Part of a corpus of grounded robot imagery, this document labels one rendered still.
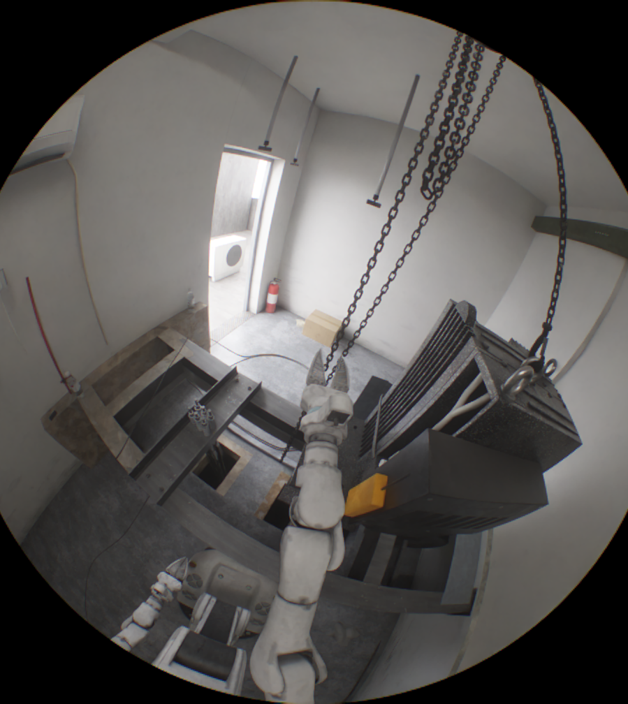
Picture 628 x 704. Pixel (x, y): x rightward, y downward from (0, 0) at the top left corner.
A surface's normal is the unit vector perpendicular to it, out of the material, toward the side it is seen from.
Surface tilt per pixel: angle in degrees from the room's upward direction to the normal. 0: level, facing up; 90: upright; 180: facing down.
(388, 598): 0
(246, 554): 0
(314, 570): 22
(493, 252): 90
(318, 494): 11
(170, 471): 0
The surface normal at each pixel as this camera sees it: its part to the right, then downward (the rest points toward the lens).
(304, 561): 0.22, -0.44
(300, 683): 0.57, -0.57
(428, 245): -0.40, 0.53
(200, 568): 0.25, -0.73
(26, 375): 0.88, 0.44
